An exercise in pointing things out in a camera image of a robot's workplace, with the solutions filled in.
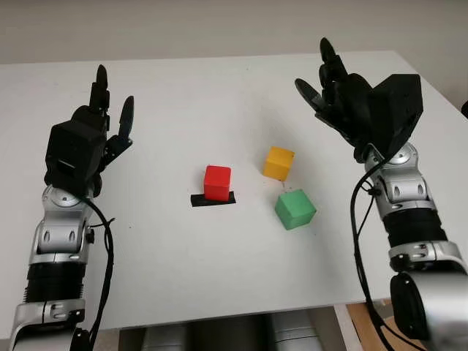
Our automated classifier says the dark grey robot pelvis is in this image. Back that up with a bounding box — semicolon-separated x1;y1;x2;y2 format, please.
186;314;272;351

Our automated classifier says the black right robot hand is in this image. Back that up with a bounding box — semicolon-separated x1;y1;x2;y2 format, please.
295;37;388;164

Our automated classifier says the red wooden block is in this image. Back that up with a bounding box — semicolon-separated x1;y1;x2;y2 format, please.
203;165;233;201

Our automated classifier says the silver left robot leg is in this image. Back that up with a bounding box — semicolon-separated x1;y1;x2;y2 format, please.
140;321;188;351

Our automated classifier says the yellow wooden block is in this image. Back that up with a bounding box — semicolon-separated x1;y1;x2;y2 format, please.
262;146;296;183

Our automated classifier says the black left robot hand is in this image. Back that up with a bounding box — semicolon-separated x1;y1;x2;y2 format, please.
44;64;135;199

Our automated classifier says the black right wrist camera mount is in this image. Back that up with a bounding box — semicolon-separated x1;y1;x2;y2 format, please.
369;74;425;160

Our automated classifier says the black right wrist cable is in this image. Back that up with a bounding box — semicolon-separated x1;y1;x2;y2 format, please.
350;153;399;351

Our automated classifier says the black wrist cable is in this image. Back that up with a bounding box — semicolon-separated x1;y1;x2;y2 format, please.
82;197;116;351
350;153;399;351

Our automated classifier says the silver robot leg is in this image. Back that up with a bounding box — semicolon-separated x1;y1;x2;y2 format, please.
270;310;330;351
140;321;188;351

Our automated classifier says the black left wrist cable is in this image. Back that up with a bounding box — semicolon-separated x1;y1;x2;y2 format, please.
82;197;116;351

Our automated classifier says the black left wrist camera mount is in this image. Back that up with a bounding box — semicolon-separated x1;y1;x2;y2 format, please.
43;121;110;192

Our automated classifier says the white table leg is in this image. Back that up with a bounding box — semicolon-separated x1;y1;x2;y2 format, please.
333;303;362;351

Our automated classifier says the green wooden block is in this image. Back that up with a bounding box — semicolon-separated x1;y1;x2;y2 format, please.
274;188;317;231

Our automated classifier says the black tape strip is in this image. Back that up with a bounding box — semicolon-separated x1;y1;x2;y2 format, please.
190;190;237;208

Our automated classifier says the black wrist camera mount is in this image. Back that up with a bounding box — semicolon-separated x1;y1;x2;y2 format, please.
369;74;425;160
43;121;110;192

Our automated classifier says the silver right robot leg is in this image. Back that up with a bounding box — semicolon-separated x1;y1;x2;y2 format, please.
270;310;330;351

